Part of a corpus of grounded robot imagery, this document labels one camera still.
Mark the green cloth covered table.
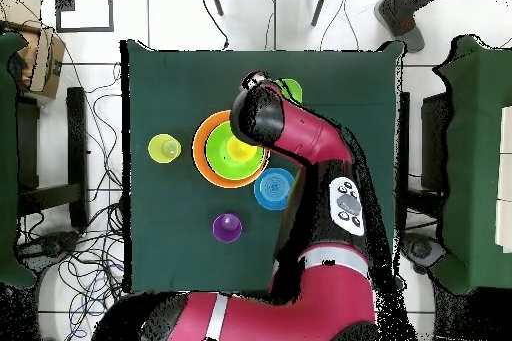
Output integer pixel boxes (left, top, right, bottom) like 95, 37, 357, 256
431, 34, 512, 296
0, 30, 39, 290

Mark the small ribbed blue bowl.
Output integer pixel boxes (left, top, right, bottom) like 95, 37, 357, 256
253, 167, 298, 212

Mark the dark grey base foot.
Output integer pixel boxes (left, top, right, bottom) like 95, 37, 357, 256
400, 231, 448, 275
17, 230, 81, 274

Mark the purple cup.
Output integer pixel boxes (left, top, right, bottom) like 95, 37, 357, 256
211, 212, 244, 245

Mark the opaque yellow cup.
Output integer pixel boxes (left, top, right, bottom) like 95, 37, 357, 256
226, 134, 259, 164

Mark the translucent yellow-green cup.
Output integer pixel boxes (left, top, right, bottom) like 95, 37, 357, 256
147, 133, 183, 165

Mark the black camera tripod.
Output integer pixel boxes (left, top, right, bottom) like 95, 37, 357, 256
206, 0, 332, 27

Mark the black square floor frame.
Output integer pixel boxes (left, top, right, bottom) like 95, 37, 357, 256
54, 0, 115, 33

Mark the small green bowl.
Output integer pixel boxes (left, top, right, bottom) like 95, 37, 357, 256
274, 77, 304, 105

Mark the white box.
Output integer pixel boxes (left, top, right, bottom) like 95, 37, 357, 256
495, 105, 512, 254

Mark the large orange bowl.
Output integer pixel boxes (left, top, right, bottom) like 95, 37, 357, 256
192, 109, 271, 190

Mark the brown cardboard box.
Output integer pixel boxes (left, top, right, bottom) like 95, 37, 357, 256
0, 0, 67, 100

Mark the person's foot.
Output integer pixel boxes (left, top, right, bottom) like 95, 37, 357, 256
373, 0, 426, 54

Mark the dark green tablecloth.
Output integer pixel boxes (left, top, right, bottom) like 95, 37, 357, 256
119, 39, 409, 294

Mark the large green bowl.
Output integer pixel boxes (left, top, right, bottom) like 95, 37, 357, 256
204, 120, 268, 181

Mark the tangle of floor cables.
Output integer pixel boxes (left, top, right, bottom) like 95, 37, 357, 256
17, 48, 129, 341

